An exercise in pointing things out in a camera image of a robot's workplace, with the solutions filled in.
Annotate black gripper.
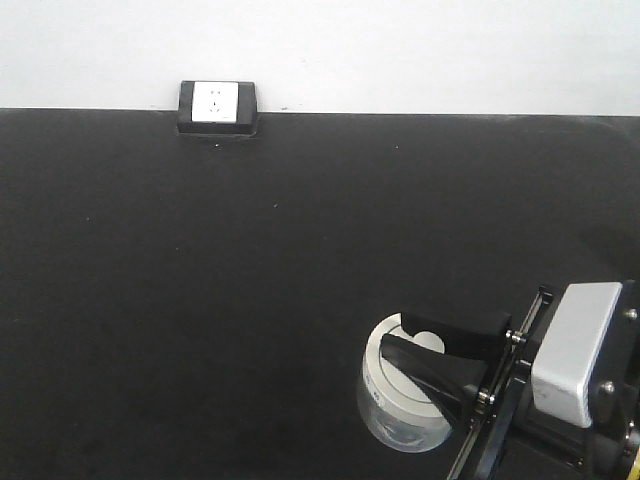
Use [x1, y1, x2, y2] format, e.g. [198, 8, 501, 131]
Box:
[381, 284, 639, 479]

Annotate black white power socket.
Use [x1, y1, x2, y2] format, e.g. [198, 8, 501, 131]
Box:
[176, 80, 258, 137]

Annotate glass jar with white lid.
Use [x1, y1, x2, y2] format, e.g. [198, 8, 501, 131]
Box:
[358, 313, 452, 453]

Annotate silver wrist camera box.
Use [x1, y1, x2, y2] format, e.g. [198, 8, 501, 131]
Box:
[531, 282, 622, 428]

